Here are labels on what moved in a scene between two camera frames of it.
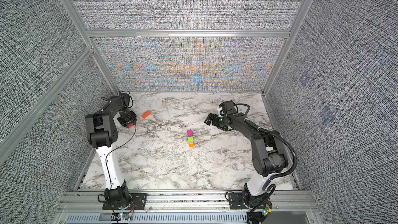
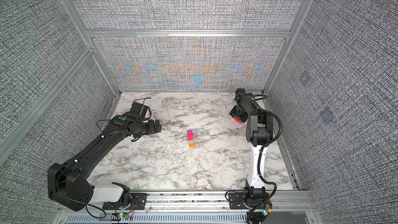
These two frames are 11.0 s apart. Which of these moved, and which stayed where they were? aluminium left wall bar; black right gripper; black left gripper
Moved: black right gripper; black left gripper
Stayed: aluminium left wall bar
